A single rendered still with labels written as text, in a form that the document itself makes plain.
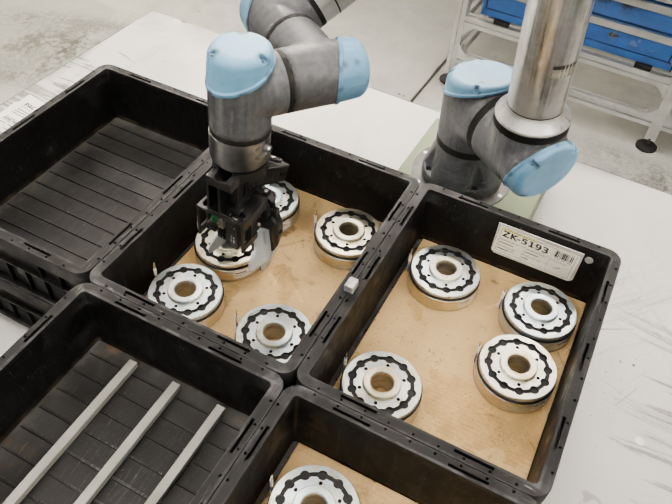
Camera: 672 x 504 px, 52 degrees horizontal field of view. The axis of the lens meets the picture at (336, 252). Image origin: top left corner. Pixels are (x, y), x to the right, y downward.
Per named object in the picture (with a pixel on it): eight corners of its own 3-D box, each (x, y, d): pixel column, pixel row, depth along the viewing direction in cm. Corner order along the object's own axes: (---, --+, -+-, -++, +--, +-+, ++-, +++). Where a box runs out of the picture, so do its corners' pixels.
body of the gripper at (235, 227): (196, 235, 92) (191, 166, 83) (232, 199, 98) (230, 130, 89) (245, 258, 90) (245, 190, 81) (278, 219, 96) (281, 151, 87)
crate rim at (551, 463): (421, 191, 105) (423, 179, 103) (617, 265, 96) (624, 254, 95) (290, 390, 80) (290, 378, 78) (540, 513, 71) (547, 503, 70)
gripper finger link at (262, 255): (244, 290, 98) (231, 241, 92) (265, 263, 102) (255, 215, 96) (262, 296, 97) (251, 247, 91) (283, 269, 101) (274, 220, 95)
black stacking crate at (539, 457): (412, 236, 111) (423, 183, 103) (593, 308, 103) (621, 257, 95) (291, 430, 87) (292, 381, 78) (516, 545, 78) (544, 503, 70)
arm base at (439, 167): (445, 139, 138) (452, 98, 131) (514, 169, 132) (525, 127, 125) (406, 180, 129) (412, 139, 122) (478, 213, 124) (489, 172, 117)
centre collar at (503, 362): (504, 345, 91) (505, 342, 91) (540, 358, 90) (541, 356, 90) (494, 373, 88) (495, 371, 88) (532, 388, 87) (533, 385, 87)
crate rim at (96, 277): (253, 128, 113) (252, 116, 111) (420, 191, 105) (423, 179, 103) (86, 290, 88) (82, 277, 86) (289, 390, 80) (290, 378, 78)
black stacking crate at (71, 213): (117, 119, 128) (106, 65, 120) (253, 173, 120) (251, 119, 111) (-57, 253, 103) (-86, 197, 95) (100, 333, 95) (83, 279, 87)
